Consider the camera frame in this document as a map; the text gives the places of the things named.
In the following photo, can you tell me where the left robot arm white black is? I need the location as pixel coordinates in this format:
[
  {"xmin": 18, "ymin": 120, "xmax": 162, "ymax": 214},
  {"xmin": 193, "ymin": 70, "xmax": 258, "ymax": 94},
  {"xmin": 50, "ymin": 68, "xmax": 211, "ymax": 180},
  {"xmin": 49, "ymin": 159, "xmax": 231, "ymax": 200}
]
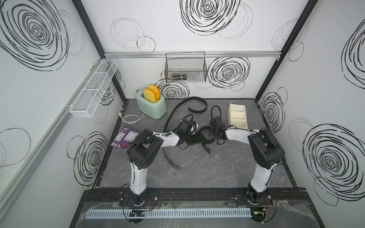
[{"xmin": 127, "ymin": 120, "xmax": 198, "ymax": 205}]

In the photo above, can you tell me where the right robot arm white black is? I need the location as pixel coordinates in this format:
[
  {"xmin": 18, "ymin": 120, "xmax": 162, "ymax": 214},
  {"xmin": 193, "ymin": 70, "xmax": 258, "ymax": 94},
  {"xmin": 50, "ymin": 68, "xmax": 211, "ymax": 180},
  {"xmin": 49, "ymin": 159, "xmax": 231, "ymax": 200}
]
[{"xmin": 210, "ymin": 116, "xmax": 285, "ymax": 205}]

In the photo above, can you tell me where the cream divided storage organizer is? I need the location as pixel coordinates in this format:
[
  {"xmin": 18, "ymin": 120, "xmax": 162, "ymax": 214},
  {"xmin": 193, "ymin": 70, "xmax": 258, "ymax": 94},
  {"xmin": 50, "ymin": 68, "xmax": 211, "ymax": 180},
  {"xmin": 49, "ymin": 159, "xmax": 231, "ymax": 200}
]
[{"xmin": 228, "ymin": 104, "xmax": 248, "ymax": 129}]

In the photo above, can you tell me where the long black leather belt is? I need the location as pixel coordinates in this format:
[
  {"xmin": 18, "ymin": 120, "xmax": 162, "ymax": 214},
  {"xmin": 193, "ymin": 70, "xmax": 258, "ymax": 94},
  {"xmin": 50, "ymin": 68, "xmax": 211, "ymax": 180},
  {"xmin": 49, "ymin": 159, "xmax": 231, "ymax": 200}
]
[{"xmin": 162, "ymin": 96, "xmax": 208, "ymax": 172}]

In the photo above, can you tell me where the mint green toaster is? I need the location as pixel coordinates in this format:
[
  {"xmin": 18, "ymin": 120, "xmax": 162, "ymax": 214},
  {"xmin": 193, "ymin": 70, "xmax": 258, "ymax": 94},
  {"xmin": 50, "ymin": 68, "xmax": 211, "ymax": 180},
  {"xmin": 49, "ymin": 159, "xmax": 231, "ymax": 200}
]
[{"xmin": 136, "ymin": 90, "xmax": 167, "ymax": 119}]

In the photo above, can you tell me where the front yellow toast slice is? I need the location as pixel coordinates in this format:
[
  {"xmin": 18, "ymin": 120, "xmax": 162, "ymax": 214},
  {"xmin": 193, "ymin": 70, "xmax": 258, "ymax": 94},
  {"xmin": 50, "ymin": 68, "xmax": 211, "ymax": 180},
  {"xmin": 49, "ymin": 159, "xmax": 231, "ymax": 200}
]
[{"xmin": 143, "ymin": 88, "xmax": 157, "ymax": 103}]

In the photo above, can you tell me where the yellow toast slice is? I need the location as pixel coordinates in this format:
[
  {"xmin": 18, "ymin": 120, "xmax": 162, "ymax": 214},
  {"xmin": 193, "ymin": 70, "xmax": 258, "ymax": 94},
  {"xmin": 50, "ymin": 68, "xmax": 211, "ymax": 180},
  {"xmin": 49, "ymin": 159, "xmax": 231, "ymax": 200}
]
[
  {"xmin": 143, "ymin": 88, "xmax": 157, "ymax": 103},
  {"xmin": 147, "ymin": 84, "xmax": 160, "ymax": 100}
]

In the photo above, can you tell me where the dark item in basket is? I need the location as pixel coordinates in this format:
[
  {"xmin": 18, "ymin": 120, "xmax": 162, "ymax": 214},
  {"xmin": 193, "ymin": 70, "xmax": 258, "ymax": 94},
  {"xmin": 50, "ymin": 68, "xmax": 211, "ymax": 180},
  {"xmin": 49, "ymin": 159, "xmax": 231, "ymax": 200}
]
[{"xmin": 170, "ymin": 74, "xmax": 187, "ymax": 81}]

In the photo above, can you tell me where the rear yellow toast slice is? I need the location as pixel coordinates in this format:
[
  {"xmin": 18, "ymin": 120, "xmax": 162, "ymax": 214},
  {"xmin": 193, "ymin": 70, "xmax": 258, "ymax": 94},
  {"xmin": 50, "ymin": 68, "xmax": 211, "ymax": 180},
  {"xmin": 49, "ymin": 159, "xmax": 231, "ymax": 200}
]
[{"xmin": 147, "ymin": 84, "xmax": 160, "ymax": 100}]

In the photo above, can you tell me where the purple snack packet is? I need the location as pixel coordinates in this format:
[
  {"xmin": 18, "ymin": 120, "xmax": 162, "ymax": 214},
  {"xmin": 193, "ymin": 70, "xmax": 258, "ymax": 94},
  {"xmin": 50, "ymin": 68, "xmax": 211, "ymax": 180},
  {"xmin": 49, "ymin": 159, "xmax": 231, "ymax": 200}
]
[{"xmin": 110, "ymin": 125, "xmax": 139, "ymax": 149}]

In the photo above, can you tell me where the black wire wall basket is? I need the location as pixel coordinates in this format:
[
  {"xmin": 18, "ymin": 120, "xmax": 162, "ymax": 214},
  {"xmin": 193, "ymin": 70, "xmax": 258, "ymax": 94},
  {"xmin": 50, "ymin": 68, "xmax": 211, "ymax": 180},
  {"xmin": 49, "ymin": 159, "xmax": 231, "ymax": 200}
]
[{"xmin": 164, "ymin": 52, "xmax": 208, "ymax": 83}]

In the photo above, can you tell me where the white toaster power cord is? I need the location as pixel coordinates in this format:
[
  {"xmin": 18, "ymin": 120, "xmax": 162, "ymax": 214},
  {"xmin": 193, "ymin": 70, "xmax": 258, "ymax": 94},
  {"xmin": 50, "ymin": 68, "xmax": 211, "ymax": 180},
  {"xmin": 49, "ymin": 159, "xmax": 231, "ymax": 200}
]
[{"xmin": 118, "ymin": 112, "xmax": 145, "ymax": 124}]

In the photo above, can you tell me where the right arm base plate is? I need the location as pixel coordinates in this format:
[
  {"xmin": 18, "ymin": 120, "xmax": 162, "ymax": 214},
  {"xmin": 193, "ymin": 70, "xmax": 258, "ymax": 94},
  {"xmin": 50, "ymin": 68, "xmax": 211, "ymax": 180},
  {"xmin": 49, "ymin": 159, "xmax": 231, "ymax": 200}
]
[{"xmin": 233, "ymin": 189, "xmax": 276, "ymax": 207}]

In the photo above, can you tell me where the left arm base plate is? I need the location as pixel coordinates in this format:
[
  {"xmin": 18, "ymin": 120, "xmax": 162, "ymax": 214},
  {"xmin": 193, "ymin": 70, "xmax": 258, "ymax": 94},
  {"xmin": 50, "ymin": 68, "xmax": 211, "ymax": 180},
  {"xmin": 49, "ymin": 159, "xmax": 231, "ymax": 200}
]
[{"xmin": 119, "ymin": 189, "xmax": 158, "ymax": 207}]

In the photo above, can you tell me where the slotted grey cable duct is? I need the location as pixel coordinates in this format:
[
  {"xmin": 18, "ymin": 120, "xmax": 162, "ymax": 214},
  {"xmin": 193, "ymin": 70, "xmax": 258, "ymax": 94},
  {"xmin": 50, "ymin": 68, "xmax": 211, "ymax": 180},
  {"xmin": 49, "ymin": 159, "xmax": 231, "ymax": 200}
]
[{"xmin": 85, "ymin": 208, "xmax": 252, "ymax": 219}]

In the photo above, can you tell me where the white mesh wall shelf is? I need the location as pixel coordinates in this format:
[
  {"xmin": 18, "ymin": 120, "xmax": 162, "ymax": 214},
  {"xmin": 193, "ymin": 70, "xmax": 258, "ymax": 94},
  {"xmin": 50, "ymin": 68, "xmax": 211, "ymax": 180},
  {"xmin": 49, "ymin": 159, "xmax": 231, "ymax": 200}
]
[{"xmin": 69, "ymin": 59, "xmax": 118, "ymax": 118}]

